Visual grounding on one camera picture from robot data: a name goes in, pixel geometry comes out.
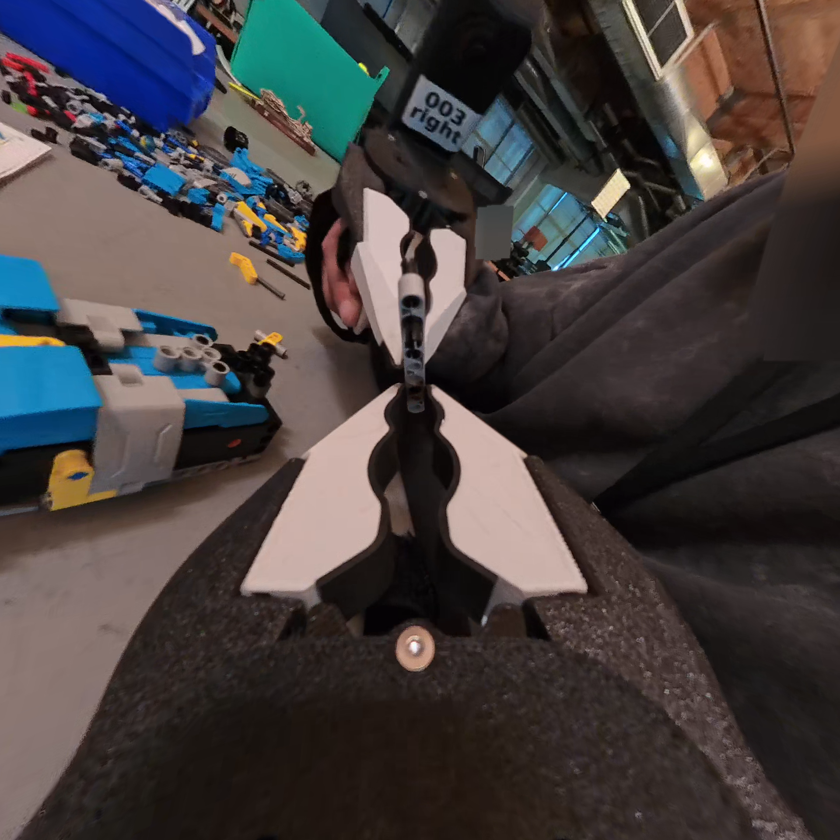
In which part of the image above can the black shoulder strap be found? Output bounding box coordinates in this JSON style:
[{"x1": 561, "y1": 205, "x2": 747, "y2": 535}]
[{"x1": 594, "y1": 387, "x2": 840, "y2": 519}]

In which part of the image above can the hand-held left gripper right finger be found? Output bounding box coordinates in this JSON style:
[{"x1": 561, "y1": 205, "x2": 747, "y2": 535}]
[{"x1": 427, "y1": 384, "x2": 589, "y2": 621}]

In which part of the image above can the grey perforated brick beam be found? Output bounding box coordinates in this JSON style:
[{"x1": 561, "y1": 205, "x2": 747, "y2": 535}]
[{"x1": 397, "y1": 272, "x2": 429, "y2": 414}]

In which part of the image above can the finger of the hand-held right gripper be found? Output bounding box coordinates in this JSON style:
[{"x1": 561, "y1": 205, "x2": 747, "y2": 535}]
[
  {"x1": 350, "y1": 189, "x2": 413, "y2": 365},
  {"x1": 423, "y1": 225, "x2": 469, "y2": 355}
]

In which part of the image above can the building instruction booklet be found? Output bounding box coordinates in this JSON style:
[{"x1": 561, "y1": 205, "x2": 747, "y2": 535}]
[{"x1": 0, "y1": 121, "x2": 52, "y2": 188}]

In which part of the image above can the white vent grille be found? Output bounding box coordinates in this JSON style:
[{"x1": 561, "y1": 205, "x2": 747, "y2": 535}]
[{"x1": 620, "y1": 0, "x2": 697, "y2": 81}]

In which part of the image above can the black axle rod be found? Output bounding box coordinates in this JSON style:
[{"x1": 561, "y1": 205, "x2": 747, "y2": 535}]
[{"x1": 266, "y1": 258, "x2": 312, "y2": 291}]

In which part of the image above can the blue brick vehicle model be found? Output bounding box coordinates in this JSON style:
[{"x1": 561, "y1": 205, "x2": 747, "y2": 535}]
[{"x1": 0, "y1": 255, "x2": 290, "y2": 519}]

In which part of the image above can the blue plastic bin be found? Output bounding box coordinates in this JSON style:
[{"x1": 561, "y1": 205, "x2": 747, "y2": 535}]
[{"x1": 0, "y1": 0, "x2": 217, "y2": 132}]

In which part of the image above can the pile of brick pieces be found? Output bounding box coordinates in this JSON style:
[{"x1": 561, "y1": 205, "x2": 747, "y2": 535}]
[{"x1": 0, "y1": 52, "x2": 312, "y2": 263}]

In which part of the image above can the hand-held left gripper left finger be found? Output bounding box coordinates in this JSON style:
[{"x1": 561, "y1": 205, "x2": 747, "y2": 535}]
[{"x1": 239, "y1": 385, "x2": 404, "y2": 596}]

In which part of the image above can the person's right hand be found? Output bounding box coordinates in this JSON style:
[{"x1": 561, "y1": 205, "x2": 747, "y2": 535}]
[{"x1": 322, "y1": 218, "x2": 370, "y2": 336}]

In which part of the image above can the wooden puzzle model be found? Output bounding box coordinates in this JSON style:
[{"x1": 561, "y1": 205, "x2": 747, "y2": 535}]
[{"x1": 251, "y1": 88, "x2": 317, "y2": 156}]

